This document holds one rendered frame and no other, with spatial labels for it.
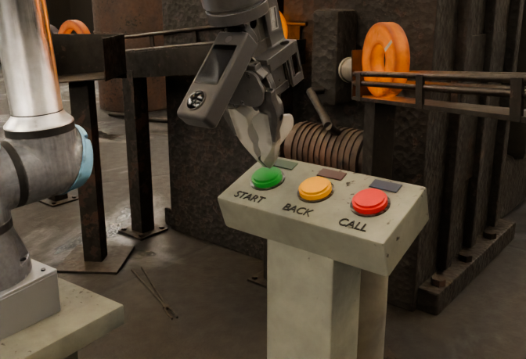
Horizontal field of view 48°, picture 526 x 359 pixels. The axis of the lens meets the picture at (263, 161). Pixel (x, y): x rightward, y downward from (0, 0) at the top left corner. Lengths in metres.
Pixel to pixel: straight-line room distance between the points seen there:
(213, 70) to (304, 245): 0.23
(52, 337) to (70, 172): 0.27
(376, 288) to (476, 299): 0.95
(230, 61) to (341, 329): 0.35
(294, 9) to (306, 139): 0.44
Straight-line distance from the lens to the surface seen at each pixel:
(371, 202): 0.67
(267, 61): 0.68
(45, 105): 1.05
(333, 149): 1.36
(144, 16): 4.44
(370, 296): 0.90
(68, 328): 1.06
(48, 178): 1.05
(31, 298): 1.08
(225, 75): 0.64
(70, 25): 2.36
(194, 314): 1.66
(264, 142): 0.72
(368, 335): 0.93
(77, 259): 2.03
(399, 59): 1.19
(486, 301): 1.83
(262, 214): 0.72
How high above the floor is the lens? 0.83
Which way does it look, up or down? 16 degrees down
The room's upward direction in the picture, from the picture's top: straight up
